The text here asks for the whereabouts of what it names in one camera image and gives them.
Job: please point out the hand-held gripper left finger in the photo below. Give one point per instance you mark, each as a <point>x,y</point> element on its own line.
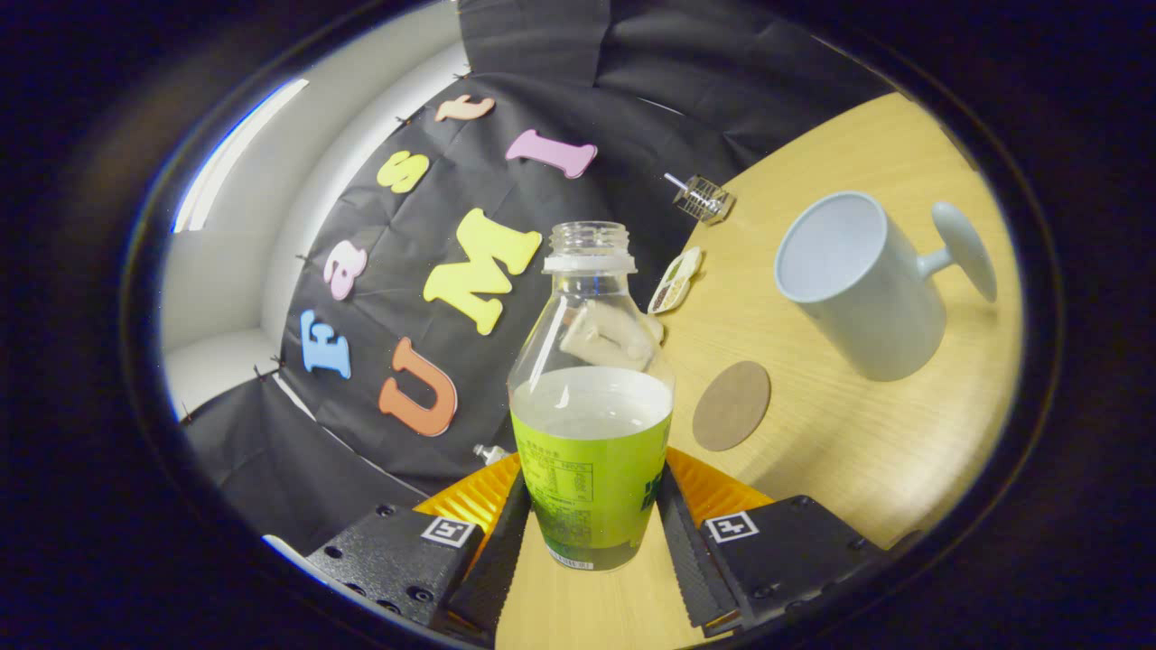
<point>501,560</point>

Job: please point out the white divided tray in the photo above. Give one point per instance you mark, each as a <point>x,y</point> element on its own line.
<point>675,282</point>

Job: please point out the white straw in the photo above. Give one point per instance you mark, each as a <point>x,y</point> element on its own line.
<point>675,181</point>

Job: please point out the wooden table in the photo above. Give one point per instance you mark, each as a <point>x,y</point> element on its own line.
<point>858,451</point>

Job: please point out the pale grey cup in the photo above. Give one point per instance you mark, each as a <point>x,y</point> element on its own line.
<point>867,307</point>

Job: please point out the round brown coaster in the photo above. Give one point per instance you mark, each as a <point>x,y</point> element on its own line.
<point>731,406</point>

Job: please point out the clear juice bottle green label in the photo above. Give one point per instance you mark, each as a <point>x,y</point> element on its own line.
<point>591,469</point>

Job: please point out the white toaster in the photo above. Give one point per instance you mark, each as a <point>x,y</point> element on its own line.
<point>657,329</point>

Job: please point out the black backdrop cloth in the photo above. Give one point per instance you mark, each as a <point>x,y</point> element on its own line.
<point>406,244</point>

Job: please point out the long ceiling light panel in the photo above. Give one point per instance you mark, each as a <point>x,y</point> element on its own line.
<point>235,153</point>

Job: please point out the small white green bottle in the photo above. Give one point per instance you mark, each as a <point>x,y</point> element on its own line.
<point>489,452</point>

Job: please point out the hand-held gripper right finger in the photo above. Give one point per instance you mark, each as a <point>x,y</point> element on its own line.
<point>691,560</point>

